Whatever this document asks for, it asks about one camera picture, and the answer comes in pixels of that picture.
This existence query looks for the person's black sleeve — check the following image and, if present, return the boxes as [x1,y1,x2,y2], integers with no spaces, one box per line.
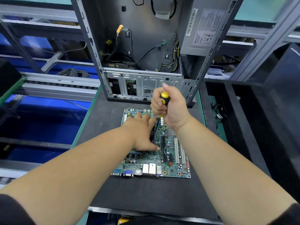
[269,203,300,225]
[0,193,36,225]

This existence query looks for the grey roller conveyor rail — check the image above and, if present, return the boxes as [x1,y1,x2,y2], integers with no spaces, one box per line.
[19,72,101,102]

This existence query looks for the person's black left sleeve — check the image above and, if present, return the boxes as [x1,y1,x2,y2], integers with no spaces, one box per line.
[0,193,36,225]

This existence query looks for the dark metal frame leg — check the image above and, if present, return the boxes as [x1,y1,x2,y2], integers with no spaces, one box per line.
[0,18,45,73]

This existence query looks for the aluminium frame post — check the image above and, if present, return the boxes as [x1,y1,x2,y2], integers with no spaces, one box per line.
[230,0,300,83]

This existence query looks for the grey coiled cable bundle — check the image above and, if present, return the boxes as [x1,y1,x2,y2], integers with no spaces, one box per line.
[56,69,91,79]

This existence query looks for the grey computer case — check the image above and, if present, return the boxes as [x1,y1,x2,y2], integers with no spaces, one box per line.
[69,0,245,108]

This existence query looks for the person's black printed shirt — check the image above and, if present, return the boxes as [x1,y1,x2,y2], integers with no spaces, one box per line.
[127,217,223,225]

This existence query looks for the grey side panel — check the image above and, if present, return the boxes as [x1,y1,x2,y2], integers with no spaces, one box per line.
[265,42,300,139]

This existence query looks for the person's left hand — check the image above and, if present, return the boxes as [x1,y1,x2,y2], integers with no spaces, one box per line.
[121,112,161,153]

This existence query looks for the small black cable bundle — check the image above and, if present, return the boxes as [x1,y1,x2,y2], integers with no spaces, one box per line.
[212,103,227,123]

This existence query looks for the silver power supply unit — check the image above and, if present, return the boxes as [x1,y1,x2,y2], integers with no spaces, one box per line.
[180,0,235,57]

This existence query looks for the person's left forearm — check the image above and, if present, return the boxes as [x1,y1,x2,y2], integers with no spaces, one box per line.
[0,125,137,225]

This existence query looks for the white plastic bags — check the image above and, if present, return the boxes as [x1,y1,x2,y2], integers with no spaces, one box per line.
[206,68,227,77]

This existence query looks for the person's right forearm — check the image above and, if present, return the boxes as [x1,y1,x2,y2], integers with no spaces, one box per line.
[176,118,298,225]

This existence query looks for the yellow box with green button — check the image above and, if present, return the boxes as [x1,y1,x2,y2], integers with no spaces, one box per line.
[117,216,133,225]

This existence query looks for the black foam tray with boards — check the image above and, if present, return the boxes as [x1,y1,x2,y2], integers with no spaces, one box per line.
[0,60,26,106]

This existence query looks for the empty black foam tray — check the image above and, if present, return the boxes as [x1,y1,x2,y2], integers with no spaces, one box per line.
[202,81,300,204]

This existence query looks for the person's black right sleeve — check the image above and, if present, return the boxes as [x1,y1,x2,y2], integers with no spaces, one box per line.
[269,203,300,225]

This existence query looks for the yellow and black wire bundle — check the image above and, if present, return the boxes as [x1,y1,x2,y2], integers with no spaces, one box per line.
[158,41,181,72]

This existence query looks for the person's right hand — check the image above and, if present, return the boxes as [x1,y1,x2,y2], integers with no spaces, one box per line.
[150,83,193,133]

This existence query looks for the green upper shelf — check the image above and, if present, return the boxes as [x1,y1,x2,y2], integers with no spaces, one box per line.
[0,0,300,45]

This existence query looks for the green motherboard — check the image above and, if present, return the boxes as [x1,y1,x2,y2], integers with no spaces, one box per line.
[111,107,192,178]

